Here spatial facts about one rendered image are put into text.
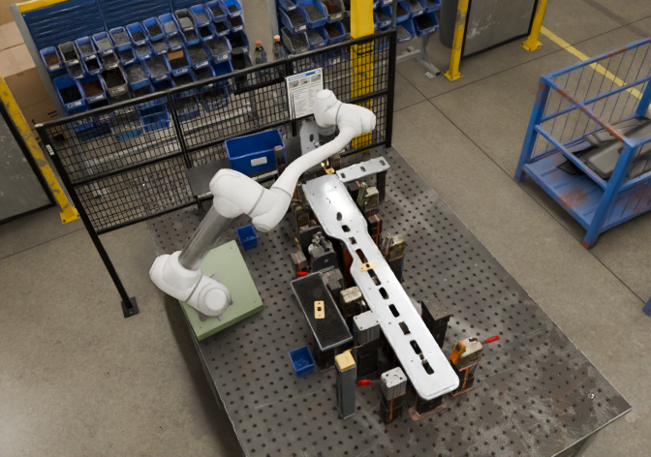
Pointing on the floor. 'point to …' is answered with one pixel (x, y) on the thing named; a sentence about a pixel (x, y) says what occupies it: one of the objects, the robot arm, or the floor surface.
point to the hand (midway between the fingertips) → (327, 162)
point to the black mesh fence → (219, 135)
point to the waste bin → (449, 5)
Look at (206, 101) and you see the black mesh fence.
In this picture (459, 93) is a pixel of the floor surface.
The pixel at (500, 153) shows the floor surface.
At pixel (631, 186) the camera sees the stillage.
